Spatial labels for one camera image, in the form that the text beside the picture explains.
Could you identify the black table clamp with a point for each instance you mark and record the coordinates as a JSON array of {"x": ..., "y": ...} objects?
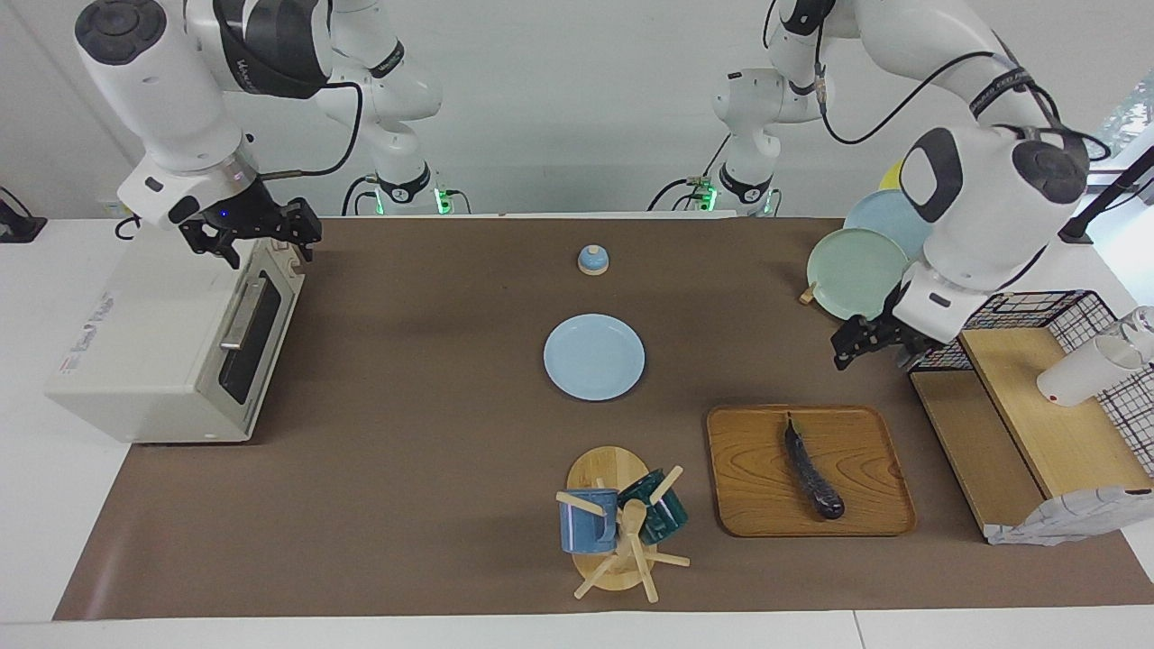
[{"x": 18, "y": 225}]

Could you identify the dark green mug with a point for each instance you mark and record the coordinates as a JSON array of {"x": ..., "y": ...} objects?
[{"x": 665, "y": 518}]

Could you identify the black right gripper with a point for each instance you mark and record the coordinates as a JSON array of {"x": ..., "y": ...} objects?
[{"x": 239, "y": 212}]

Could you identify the clear glass cup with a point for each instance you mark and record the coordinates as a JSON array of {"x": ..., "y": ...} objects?
[{"x": 1141, "y": 324}]

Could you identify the wooden mug tree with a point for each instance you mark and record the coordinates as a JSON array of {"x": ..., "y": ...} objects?
[{"x": 606, "y": 469}]

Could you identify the cream toaster oven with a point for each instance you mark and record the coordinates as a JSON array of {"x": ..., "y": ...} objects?
[{"x": 144, "y": 342}]

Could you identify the light blue serving plate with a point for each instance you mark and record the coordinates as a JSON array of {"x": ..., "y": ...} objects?
[{"x": 595, "y": 358}]

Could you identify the pale green plate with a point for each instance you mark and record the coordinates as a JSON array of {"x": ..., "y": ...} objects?
[{"x": 852, "y": 270}]

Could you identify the blue mug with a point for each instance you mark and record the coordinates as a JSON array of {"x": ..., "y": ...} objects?
[{"x": 584, "y": 527}]

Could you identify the blue service bell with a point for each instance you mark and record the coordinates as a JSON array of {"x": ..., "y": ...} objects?
[{"x": 593, "y": 260}]

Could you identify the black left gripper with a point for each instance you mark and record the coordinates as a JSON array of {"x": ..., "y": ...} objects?
[{"x": 888, "y": 332}]

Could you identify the white plastic cup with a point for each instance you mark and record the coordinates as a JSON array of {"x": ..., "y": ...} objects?
[{"x": 1077, "y": 374}]

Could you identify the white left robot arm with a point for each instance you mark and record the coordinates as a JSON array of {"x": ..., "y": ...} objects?
[{"x": 983, "y": 198}]

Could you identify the wooden plate rack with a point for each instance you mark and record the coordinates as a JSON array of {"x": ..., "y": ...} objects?
[{"x": 807, "y": 294}]

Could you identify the wooden two-tier shelf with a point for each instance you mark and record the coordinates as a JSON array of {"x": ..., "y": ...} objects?
[{"x": 1055, "y": 433}]

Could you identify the white power strip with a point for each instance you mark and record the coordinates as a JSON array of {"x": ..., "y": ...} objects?
[{"x": 110, "y": 207}]

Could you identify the grey patterned cloth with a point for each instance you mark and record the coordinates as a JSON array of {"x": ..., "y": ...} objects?
[{"x": 1055, "y": 523}]

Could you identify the brown table mat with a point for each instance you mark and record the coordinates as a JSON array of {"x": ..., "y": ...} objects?
[{"x": 406, "y": 469}]

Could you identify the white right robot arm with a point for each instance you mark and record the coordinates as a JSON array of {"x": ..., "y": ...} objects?
[{"x": 162, "y": 90}]

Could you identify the wooden serving tray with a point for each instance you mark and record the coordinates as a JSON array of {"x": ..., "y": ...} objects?
[{"x": 753, "y": 478}]

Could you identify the black metal stand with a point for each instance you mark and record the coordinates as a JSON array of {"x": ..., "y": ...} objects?
[{"x": 1118, "y": 185}]

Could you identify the light blue racked plate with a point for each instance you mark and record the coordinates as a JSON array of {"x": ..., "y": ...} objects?
[{"x": 888, "y": 216}]

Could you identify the dark purple eggplant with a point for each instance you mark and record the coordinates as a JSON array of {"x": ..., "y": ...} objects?
[{"x": 811, "y": 473}]

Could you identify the yellow plate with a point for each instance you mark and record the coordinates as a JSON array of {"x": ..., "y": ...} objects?
[{"x": 892, "y": 176}]

